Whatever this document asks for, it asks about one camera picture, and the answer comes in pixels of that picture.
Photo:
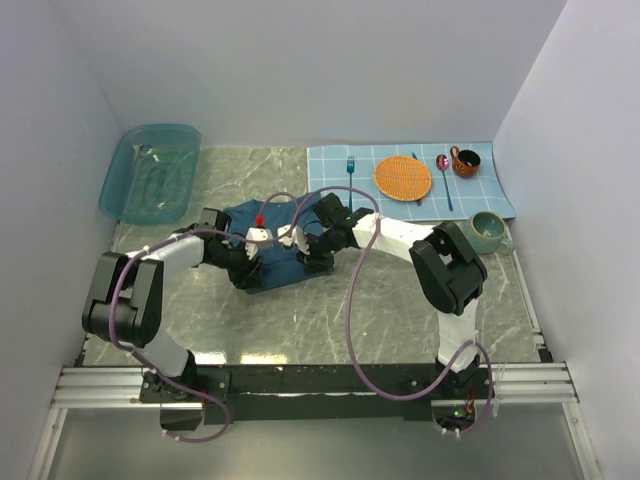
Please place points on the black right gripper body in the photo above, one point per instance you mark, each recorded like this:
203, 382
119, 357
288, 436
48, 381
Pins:
322, 250

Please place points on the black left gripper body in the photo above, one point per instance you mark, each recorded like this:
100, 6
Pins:
236, 263

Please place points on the blue t shirt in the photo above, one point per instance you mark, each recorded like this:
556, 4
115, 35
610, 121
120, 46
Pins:
279, 266

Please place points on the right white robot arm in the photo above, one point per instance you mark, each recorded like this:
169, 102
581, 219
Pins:
450, 273

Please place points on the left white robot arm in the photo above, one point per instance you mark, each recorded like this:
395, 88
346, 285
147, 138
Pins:
125, 300

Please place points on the blue fork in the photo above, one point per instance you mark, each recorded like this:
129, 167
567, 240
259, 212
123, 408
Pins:
350, 168

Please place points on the orange woven round trivet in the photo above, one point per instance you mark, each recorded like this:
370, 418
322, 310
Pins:
394, 177

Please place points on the blue checked placemat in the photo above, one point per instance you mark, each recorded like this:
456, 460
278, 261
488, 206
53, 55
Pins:
482, 192

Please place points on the iridescent spoon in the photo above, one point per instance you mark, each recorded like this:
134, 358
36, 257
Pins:
442, 164

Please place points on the teal plastic bin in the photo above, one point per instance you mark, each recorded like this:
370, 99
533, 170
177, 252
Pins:
151, 175

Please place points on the orange black mug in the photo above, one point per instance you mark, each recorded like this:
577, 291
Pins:
465, 162

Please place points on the green ceramic mug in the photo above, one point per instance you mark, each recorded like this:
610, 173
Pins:
487, 233

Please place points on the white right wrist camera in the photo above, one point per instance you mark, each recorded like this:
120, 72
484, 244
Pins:
293, 236

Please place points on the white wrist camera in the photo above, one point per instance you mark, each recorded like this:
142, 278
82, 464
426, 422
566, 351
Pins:
257, 237
293, 236

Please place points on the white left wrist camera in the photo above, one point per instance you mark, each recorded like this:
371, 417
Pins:
257, 237

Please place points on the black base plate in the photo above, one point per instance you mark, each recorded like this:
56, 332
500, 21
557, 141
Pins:
309, 392

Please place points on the aluminium rail frame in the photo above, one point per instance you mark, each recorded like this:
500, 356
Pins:
98, 429

